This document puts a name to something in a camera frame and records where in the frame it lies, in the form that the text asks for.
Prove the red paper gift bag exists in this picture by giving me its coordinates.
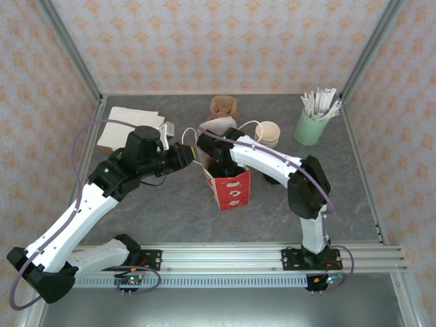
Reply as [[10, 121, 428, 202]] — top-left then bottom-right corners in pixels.
[[182, 117, 265, 212]]

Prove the brown cardboard carrier stack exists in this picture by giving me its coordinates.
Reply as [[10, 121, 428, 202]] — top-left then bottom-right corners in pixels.
[[209, 95, 238, 123]]

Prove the white paper napkin stack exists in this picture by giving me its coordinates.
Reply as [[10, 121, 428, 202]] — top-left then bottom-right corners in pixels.
[[97, 106, 167, 154]]

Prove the green paper cup stack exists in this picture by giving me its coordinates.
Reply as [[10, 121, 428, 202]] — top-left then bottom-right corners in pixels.
[[253, 121, 281, 149]]

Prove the mint green straw holder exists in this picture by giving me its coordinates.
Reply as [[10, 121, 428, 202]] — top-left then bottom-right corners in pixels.
[[294, 107, 330, 146]]

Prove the small circuit board green LED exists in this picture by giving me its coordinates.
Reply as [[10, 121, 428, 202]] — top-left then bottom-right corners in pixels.
[[114, 275, 144, 285], [313, 274, 345, 285]]

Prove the grey metal panel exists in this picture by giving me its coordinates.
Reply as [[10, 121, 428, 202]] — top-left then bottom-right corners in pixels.
[[37, 287, 406, 327]]

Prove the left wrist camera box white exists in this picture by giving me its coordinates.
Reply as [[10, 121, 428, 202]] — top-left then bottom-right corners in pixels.
[[157, 121, 176, 151]]

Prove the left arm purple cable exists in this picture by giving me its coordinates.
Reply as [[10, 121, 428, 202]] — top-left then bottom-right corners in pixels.
[[9, 119, 161, 311]]

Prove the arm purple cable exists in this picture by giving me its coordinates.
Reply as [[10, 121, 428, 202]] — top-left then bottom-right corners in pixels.
[[9, 119, 161, 311], [197, 126, 355, 294]]

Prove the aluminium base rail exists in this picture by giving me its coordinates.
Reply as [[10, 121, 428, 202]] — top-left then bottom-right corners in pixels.
[[73, 243, 409, 273]]

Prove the aluminium frame post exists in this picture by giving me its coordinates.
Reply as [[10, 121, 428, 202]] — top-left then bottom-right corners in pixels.
[[339, 0, 407, 102], [35, 0, 105, 105]]

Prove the grey slotted cable duct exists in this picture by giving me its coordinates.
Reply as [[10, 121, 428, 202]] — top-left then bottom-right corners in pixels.
[[73, 275, 311, 289]]

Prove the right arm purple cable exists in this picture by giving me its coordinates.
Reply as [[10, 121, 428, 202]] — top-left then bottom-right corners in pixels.
[[197, 126, 355, 294]]

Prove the aluminium lower frame bar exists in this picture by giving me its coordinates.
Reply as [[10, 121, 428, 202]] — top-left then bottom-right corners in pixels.
[[390, 272, 422, 327], [18, 299, 52, 327]]

